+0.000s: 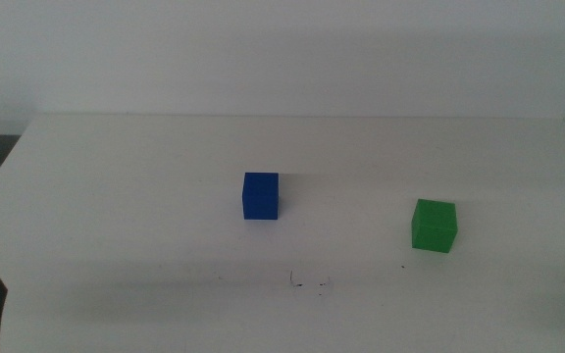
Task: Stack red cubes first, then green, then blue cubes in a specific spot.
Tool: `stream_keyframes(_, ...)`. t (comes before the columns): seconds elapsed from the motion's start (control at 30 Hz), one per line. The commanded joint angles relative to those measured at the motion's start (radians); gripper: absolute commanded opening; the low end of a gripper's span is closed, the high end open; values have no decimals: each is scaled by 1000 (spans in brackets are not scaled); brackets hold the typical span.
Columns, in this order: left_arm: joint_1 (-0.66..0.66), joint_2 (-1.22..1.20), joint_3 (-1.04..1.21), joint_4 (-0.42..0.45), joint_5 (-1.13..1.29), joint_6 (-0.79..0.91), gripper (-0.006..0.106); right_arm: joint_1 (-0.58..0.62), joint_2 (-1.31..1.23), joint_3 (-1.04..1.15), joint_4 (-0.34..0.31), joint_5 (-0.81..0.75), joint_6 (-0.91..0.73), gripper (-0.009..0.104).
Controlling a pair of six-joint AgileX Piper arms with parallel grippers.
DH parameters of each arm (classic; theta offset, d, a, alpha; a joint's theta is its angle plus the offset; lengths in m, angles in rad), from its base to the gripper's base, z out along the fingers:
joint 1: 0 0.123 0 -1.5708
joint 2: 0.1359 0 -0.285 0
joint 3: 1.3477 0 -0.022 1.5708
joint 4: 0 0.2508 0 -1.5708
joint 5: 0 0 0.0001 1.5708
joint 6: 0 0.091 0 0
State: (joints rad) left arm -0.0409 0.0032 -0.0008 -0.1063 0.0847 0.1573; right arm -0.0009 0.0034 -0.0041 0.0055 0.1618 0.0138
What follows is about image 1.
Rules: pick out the blue cube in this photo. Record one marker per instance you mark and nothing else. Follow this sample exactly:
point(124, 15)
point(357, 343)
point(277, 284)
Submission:
point(260, 196)

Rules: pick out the green cube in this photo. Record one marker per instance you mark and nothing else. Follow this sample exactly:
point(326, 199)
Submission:
point(433, 228)

